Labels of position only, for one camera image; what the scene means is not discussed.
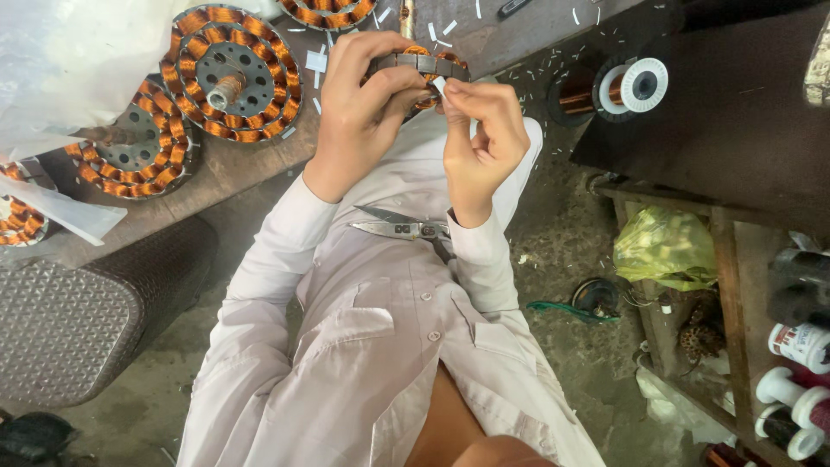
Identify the metal shaft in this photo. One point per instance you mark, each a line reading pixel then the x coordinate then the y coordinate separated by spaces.
pixel 407 19

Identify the white insulation paper slip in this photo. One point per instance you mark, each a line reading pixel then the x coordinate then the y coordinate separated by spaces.
pixel 439 84

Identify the person's right hand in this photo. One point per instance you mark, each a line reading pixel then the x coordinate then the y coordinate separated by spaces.
pixel 483 152

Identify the small copper wound motor stator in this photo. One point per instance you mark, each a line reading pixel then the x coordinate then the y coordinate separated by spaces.
pixel 431 65

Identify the yellow plastic bag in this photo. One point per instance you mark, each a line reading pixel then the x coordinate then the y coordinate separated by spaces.
pixel 664 250

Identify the black bag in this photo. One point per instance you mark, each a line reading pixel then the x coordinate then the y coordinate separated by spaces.
pixel 36 438

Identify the black pen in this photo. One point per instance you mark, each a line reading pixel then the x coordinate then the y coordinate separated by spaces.
pixel 513 7

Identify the dark textured plastic stool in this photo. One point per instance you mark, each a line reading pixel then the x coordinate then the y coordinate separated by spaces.
pixel 78 318

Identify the white crumpled cloth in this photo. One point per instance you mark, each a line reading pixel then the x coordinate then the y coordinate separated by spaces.
pixel 674 405

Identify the large copper wound stator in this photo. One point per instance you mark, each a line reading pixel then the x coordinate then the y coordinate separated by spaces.
pixel 230 74
pixel 19 220
pixel 327 16
pixel 139 165

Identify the scattered white paper slips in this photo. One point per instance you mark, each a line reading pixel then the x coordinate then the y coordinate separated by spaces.
pixel 316 61

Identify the steel scissors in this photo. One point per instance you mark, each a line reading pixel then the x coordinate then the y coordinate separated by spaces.
pixel 395 227

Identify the person's left hand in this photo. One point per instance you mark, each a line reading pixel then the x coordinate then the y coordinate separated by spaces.
pixel 353 123

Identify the clear plastic bag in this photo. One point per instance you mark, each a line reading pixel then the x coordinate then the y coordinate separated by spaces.
pixel 71 58

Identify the wooden shelf with thread spools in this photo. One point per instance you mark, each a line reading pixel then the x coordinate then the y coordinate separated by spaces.
pixel 746 337

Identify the person's white shirt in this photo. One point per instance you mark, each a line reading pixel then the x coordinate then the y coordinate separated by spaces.
pixel 389 337

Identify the black round part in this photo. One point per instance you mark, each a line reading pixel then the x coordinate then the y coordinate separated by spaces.
pixel 595 297

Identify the clear plastic sheet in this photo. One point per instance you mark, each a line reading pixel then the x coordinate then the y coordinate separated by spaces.
pixel 58 211

